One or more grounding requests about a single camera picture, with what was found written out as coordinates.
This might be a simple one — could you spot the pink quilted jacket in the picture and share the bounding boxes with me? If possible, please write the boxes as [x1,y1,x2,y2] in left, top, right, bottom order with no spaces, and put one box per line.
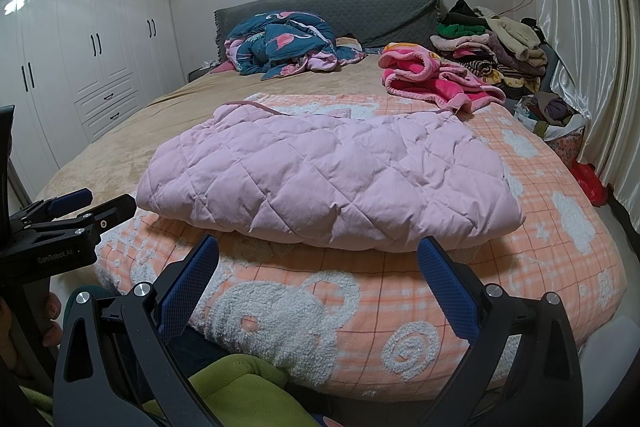
[136,102,525,253]

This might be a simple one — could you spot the pile of folded clothes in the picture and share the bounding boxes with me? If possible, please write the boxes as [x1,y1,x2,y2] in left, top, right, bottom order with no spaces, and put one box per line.
[430,0,552,101]

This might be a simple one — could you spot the red plastic bag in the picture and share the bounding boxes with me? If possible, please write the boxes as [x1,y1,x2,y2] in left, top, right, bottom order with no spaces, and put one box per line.
[570,160,608,207]

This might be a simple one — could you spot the person's left hand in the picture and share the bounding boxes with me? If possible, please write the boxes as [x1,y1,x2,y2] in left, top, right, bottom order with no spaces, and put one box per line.
[0,293,63,369]

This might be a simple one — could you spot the tan bed sheet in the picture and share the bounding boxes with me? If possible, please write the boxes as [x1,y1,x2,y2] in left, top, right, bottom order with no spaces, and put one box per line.
[38,55,405,205]

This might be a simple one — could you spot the pink fleece blanket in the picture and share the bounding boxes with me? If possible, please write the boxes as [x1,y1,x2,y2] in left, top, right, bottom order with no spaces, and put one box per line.
[378,43,506,113]

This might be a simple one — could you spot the white wardrobe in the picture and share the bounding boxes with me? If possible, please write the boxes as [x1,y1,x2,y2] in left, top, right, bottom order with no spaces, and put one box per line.
[1,0,186,198]

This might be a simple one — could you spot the bag of clothes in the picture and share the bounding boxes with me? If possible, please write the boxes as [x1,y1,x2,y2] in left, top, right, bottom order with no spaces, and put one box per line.
[514,91,587,168]

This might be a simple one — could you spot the green trousers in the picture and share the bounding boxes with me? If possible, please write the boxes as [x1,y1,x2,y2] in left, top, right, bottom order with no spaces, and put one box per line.
[1,355,329,426]

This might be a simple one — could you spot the grey headboard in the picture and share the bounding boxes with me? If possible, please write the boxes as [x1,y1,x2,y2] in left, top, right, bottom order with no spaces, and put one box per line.
[214,0,440,61]

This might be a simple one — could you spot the orange checked blanket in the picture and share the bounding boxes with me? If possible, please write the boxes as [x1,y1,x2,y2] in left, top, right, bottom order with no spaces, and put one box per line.
[93,92,629,403]

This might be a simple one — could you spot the cream satin curtain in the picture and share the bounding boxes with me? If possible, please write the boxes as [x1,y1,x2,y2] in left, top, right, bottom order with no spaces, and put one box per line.
[539,0,639,225]

